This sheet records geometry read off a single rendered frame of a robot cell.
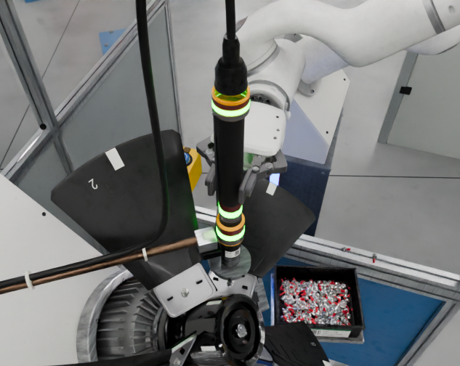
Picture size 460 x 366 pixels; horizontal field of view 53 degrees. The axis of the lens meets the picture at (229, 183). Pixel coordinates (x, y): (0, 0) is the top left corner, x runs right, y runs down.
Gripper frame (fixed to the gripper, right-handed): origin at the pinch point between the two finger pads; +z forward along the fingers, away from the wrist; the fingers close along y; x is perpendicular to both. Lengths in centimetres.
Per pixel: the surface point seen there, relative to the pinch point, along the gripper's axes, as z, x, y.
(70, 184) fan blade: 3.1, -5.7, 24.7
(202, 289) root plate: 5.9, -21.3, 2.8
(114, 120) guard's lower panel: -75, -69, 70
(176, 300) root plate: 8.5, -22.5, 6.4
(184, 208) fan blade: -2.2, -11.5, 8.3
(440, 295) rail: -35, -67, -49
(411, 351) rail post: -35, -103, -52
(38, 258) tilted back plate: 8.4, -22.8, 32.8
